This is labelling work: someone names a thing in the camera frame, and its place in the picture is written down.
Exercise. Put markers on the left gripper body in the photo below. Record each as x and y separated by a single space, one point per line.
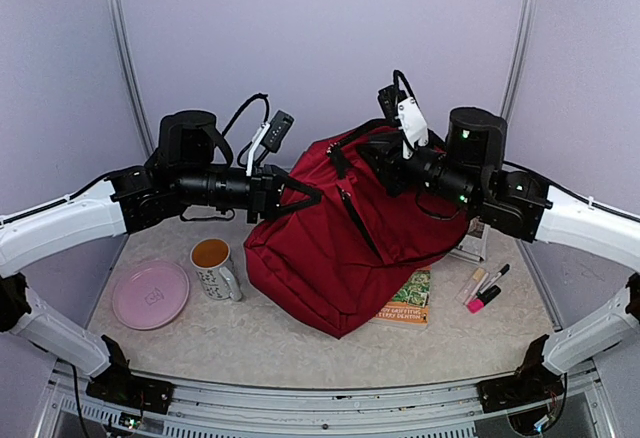
258 199

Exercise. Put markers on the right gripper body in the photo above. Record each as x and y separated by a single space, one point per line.
397 182

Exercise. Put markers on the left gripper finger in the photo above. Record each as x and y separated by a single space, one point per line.
286 181
282 210

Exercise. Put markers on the red backpack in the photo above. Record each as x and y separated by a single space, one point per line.
334 265

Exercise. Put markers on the white magazine booklet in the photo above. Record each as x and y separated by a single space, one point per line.
473 246

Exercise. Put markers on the orange treehouse book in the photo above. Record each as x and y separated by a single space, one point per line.
409 307

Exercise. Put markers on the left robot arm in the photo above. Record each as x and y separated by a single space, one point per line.
192 165

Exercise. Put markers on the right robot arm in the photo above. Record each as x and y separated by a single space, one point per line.
467 171

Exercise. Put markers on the white patterned mug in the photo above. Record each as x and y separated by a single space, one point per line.
211 260

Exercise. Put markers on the black white marker pen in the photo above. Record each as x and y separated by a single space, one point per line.
494 278

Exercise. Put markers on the pink plate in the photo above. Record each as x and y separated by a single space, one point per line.
150 295

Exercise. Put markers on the pink highlighter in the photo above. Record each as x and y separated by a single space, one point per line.
483 299

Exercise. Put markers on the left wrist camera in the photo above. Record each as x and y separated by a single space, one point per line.
267 139

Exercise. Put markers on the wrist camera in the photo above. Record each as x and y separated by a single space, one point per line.
402 111
267 139

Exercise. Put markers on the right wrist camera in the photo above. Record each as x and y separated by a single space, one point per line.
402 111

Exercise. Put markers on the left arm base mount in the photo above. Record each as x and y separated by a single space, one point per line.
133 391

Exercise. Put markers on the front aluminium rail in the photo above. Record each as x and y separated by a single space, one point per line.
208 409

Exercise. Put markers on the right aluminium frame post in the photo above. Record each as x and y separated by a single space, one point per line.
523 36

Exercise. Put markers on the aluminium frame post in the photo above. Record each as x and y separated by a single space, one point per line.
523 36
127 66

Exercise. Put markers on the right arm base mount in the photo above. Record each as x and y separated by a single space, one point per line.
514 391

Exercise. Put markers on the left aluminium frame post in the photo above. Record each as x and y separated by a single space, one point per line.
127 66

